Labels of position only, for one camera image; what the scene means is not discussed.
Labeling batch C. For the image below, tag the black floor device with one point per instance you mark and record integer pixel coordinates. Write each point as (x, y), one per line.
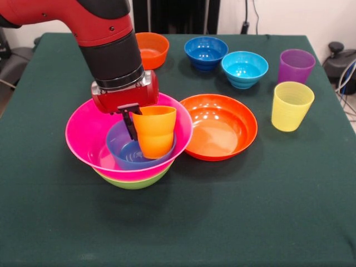
(339, 64)

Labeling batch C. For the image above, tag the orange translucent bowl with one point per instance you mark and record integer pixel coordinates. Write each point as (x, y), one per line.
(154, 53)

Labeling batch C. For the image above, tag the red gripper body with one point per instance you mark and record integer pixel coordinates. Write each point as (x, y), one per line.
(125, 97)

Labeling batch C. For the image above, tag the dark blue ribbed bowl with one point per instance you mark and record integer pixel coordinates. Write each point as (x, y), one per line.
(205, 54)

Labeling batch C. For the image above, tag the cyan ribbed bowl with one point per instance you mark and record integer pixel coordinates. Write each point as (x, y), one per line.
(244, 69)

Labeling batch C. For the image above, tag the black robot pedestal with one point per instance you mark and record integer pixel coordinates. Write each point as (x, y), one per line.
(178, 16)

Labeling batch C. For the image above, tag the red-orange shallow bowl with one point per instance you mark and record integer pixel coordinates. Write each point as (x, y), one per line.
(222, 130)

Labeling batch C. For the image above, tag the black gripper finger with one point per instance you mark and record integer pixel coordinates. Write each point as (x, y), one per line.
(130, 125)
(138, 111)

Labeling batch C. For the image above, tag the purple plastic cup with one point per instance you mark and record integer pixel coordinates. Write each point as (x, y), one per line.
(296, 69)

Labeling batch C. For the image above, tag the yellow plastic cup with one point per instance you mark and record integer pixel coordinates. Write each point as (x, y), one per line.
(290, 111)

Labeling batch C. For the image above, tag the dark grey chair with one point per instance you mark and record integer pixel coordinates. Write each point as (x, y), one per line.
(15, 64)

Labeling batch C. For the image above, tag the orange plastic cup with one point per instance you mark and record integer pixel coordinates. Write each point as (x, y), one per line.
(154, 122)
(155, 147)

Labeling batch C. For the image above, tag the large pink plastic bowl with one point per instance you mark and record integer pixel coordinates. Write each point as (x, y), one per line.
(83, 130)

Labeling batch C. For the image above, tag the light blue translucent bowl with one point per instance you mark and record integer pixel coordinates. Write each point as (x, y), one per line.
(122, 150)

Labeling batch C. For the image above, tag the green plastic bowl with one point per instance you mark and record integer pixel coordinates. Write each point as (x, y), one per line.
(133, 184)

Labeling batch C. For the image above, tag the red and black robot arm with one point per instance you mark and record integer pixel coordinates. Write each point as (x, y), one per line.
(105, 36)

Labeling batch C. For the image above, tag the dark green table cloth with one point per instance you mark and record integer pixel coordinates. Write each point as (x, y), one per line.
(222, 208)

